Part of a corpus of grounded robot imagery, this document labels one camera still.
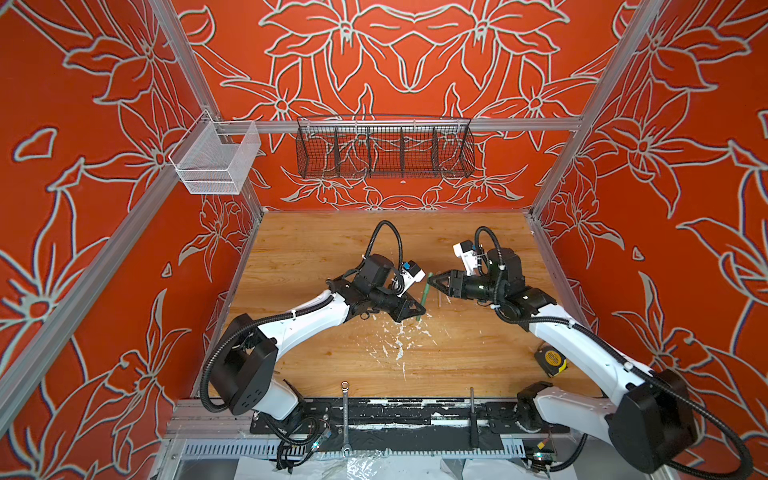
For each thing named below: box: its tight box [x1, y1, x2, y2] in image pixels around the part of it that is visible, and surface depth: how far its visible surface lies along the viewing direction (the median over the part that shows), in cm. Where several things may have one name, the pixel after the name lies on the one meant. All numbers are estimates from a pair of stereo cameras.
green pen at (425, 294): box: [416, 283, 430, 322], surface depth 76 cm
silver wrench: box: [341, 381, 352, 457], surface depth 74 cm
